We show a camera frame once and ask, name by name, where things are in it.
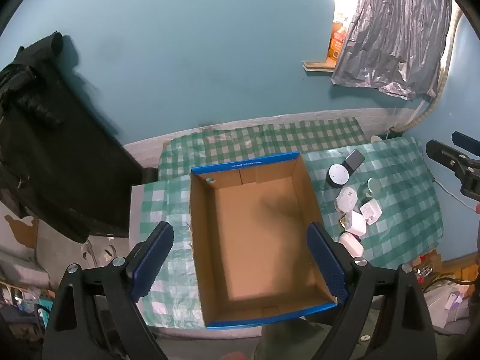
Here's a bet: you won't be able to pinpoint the orange box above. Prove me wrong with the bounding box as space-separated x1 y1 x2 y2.
329 22 349 61

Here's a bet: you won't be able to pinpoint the white plug charger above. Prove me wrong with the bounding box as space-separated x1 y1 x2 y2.
344 210 367 238
360 200 382 226

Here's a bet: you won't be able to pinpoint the cluttered wooden shelf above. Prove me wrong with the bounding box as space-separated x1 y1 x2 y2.
0 251 51 331

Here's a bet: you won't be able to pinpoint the blue-rimmed cardboard box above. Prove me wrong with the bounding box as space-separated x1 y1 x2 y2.
189 152 338 329

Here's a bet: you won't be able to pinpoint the white oval case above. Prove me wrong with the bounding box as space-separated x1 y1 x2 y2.
338 232 364 259

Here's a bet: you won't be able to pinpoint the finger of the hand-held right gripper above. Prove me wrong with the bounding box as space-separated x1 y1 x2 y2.
426 139 480 199
452 131 480 150

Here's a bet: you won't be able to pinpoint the dark grey power bank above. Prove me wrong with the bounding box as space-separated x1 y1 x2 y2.
344 149 365 173

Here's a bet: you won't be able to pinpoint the white octagonal box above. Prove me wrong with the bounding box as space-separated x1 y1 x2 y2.
334 187 358 212

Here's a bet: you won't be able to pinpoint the person's green trousers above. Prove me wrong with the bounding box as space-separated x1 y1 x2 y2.
255 309 376 360

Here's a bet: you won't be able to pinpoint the green checkered tablecloth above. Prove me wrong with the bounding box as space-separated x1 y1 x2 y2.
139 116 445 331

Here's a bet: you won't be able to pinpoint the black hanging garment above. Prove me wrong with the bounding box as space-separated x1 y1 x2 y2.
0 32 145 242

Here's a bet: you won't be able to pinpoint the black round speaker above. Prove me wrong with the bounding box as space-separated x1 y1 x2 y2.
325 163 350 189

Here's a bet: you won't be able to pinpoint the white plastic bag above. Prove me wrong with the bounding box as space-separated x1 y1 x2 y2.
424 281 477 331

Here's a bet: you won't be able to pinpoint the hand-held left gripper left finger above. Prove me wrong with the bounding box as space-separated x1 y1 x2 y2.
41 221 175 360

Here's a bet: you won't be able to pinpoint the wooden window sill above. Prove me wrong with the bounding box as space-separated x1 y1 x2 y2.
303 59 336 73

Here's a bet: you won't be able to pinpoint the thin white cable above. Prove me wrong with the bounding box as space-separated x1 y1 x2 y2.
434 180 479 211

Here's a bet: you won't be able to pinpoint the silver plastic curtain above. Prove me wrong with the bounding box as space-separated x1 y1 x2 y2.
332 0 452 100

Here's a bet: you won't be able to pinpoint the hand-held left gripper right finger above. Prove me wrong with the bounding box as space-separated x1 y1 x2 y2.
306 222 438 360

